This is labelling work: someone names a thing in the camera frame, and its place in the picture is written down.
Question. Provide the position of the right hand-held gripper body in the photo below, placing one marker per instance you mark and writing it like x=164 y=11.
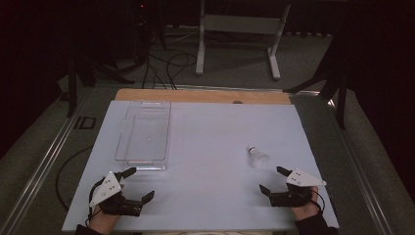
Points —
x=301 y=179

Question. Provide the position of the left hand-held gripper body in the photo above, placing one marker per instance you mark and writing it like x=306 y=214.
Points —
x=106 y=191

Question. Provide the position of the white shuttlecock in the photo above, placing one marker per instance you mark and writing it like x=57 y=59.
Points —
x=257 y=158

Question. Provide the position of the clear plastic container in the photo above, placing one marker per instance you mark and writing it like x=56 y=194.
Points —
x=145 y=137

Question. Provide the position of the person's left hand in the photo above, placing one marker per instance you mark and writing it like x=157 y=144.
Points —
x=102 y=221

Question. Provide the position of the person's right hand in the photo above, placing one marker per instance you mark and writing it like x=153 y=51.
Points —
x=306 y=211

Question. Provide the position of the white board sheet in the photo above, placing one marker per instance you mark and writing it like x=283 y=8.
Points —
x=212 y=182

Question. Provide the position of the black tripod stand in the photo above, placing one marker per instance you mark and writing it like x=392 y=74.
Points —
x=341 y=98
x=72 y=88

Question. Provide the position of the white metal stand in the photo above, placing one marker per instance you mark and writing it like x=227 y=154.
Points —
x=239 y=24

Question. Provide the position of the metal floor rail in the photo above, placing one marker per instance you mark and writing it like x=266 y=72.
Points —
x=42 y=166
x=362 y=176

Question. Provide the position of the black rectangular floor frame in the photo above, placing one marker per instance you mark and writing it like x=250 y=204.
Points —
x=84 y=123

